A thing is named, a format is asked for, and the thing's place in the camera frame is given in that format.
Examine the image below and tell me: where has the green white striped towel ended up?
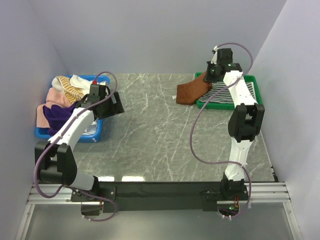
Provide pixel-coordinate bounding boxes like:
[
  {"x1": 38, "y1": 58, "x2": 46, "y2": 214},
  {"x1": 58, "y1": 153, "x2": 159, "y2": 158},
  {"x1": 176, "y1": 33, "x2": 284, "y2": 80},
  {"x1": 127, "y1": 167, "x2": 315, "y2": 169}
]
[{"x1": 199, "y1": 80, "x2": 256, "y2": 104}]

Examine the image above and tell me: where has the brown towel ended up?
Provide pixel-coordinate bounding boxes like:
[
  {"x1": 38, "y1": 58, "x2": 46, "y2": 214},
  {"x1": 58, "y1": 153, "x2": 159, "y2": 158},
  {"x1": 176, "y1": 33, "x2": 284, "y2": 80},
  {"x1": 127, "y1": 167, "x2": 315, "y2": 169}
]
[{"x1": 176, "y1": 72, "x2": 212, "y2": 105}]

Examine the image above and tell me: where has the cream yellow striped towel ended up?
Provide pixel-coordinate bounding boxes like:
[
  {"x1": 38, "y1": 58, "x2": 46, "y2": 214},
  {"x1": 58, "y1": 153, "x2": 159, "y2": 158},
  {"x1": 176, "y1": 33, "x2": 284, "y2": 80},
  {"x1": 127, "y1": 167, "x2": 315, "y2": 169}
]
[{"x1": 51, "y1": 75, "x2": 84, "y2": 104}]

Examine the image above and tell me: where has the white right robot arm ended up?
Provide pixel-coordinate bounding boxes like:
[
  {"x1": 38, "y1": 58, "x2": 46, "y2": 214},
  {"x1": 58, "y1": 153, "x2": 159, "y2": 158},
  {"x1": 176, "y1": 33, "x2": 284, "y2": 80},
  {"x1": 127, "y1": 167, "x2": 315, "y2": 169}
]
[{"x1": 204, "y1": 46, "x2": 265, "y2": 200}]

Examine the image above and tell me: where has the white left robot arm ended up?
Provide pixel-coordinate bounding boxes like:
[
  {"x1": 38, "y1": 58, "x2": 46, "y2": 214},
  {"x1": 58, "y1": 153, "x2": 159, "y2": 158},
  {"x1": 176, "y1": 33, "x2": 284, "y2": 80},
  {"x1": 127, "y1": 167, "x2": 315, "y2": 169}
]
[{"x1": 33, "y1": 84, "x2": 125, "y2": 201}]

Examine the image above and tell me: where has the green plastic tray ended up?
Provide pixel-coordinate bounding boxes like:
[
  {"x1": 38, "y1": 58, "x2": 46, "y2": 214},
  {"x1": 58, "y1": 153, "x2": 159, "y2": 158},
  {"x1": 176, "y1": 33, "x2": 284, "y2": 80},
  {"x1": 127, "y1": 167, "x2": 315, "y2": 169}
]
[{"x1": 196, "y1": 75, "x2": 263, "y2": 111}]

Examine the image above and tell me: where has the purple towel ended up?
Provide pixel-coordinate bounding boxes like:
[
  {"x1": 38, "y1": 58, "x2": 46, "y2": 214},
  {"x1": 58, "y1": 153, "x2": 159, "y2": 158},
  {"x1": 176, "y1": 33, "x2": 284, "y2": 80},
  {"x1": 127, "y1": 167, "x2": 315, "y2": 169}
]
[{"x1": 42, "y1": 103, "x2": 76, "y2": 136}]

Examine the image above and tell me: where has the pink towel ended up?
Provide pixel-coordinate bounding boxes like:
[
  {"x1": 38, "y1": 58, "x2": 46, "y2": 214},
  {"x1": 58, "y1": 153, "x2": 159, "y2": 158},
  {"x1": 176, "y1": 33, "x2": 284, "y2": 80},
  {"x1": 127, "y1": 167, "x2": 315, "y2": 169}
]
[{"x1": 36, "y1": 87, "x2": 72, "y2": 128}]

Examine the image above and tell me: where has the blue plastic bin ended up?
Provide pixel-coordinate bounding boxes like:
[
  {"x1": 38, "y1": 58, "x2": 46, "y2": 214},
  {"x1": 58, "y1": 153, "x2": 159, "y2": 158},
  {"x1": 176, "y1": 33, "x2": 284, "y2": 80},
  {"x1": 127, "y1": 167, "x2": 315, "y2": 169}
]
[{"x1": 34, "y1": 74, "x2": 110, "y2": 143}]

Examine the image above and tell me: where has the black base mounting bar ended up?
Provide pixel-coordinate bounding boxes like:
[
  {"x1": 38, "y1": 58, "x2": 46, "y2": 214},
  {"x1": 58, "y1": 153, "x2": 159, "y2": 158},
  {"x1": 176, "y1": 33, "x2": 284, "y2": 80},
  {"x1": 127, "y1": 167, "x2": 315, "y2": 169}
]
[{"x1": 70, "y1": 179, "x2": 251, "y2": 213}]

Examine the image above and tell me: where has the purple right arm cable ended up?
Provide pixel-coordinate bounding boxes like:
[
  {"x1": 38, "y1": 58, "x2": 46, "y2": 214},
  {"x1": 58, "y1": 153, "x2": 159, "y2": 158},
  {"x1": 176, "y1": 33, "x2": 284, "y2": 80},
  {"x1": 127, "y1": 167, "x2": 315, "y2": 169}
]
[{"x1": 189, "y1": 42, "x2": 254, "y2": 220}]

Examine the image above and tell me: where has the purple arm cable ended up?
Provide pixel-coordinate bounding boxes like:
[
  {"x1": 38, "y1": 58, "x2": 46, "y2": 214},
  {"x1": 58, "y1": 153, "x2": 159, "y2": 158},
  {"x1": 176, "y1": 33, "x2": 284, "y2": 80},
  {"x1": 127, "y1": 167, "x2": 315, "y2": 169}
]
[
  {"x1": 189, "y1": 42, "x2": 254, "y2": 220},
  {"x1": 33, "y1": 71, "x2": 120, "y2": 222}
]

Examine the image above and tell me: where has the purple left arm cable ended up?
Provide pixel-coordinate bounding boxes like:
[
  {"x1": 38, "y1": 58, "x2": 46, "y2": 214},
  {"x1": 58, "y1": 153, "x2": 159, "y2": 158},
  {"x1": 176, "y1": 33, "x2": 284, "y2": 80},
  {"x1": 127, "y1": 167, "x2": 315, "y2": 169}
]
[{"x1": 33, "y1": 71, "x2": 120, "y2": 222}]

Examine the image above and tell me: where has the aluminium frame rail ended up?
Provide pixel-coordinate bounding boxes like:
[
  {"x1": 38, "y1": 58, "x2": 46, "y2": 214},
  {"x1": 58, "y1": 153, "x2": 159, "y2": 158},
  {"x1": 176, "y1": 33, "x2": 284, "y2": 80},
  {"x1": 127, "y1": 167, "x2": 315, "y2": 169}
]
[{"x1": 14, "y1": 144, "x2": 303, "y2": 240}]

